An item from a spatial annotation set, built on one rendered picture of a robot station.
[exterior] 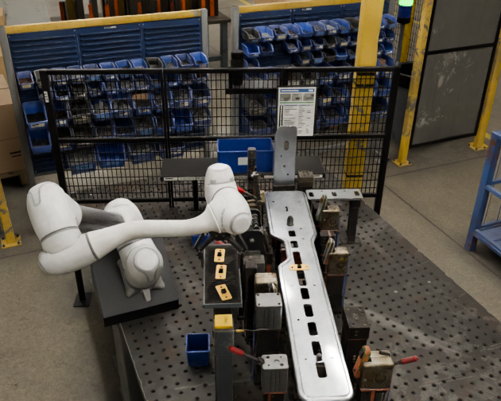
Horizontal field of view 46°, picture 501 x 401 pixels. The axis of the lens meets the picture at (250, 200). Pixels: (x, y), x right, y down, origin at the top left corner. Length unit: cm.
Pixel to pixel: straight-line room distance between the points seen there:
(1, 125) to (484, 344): 400
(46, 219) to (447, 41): 421
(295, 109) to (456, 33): 259
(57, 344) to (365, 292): 187
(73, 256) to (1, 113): 332
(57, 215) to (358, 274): 161
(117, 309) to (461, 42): 399
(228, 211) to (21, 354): 220
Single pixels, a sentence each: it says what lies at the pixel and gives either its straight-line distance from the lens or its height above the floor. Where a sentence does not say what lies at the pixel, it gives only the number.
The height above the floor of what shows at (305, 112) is 130.
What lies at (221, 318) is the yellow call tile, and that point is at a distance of 207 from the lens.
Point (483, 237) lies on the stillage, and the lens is 452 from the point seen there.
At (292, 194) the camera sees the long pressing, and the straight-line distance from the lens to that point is 309.
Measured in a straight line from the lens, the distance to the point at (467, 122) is 612.
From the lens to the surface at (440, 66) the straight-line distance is 561.
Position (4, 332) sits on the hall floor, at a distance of 397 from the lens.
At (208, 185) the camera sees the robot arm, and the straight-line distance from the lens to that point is 201.
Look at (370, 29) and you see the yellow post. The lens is 327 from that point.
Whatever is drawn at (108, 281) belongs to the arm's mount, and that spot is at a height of 86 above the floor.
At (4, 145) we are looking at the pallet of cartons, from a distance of 536.
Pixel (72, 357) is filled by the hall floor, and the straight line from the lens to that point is 369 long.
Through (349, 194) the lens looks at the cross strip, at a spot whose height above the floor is 100.
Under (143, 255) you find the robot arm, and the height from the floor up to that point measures 107.
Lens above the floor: 255
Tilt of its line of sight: 31 degrees down
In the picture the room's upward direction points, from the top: 1 degrees clockwise
